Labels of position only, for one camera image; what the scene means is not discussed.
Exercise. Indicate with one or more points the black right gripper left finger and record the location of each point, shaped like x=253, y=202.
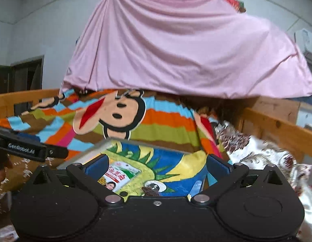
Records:
x=86, y=177

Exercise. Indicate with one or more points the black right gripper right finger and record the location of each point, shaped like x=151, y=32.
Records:
x=227, y=177

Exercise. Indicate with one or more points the green white tofu snack bag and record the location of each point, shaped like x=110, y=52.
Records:
x=118, y=174

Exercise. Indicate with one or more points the grey tray with dinosaur picture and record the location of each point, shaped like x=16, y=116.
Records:
x=184, y=173

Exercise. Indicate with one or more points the dark snack clear packet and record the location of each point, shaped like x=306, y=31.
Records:
x=153, y=188

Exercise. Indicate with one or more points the brown monkey cartoon blanket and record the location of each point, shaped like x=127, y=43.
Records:
x=78, y=121

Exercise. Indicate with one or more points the pink hanging sheet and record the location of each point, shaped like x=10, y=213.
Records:
x=186, y=47

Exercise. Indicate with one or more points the white air conditioner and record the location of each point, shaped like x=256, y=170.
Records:
x=303, y=38

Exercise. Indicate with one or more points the wooden bed frame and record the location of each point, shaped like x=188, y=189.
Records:
x=244, y=114

